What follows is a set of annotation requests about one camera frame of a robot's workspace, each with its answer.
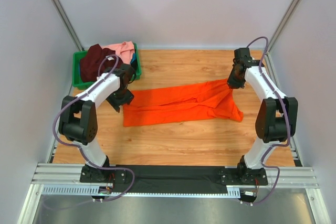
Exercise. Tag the right aluminium frame post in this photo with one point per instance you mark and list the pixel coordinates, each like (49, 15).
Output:
(283, 22)

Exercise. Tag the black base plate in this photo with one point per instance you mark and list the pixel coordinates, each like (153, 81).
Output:
(178, 178)

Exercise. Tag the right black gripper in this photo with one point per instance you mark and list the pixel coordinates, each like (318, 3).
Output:
(234, 81)

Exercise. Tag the left aluminium frame post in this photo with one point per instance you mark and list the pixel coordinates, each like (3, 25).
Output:
(66, 21)

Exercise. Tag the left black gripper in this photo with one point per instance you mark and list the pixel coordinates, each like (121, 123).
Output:
(118, 100)

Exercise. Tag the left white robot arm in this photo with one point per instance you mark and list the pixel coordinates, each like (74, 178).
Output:
(78, 116)

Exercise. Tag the blue t shirt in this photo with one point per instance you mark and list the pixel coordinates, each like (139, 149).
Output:
(134, 60)

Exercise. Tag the green plastic bin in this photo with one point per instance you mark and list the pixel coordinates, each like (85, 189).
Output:
(76, 79)

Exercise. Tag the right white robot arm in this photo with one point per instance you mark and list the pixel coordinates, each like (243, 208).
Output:
(276, 120)

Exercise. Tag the orange t shirt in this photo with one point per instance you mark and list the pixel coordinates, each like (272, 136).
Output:
(201, 101)

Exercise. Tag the pink t shirt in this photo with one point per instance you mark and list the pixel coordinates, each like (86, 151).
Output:
(124, 50)

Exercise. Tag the maroon t shirt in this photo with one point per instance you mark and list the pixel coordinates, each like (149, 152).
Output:
(89, 65)

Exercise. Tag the grey slotted cable duct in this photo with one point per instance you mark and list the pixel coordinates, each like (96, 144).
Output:
(100, 191)

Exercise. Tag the aluminium frame post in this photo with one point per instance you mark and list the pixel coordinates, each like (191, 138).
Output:
(283, 22)
(66, 21)

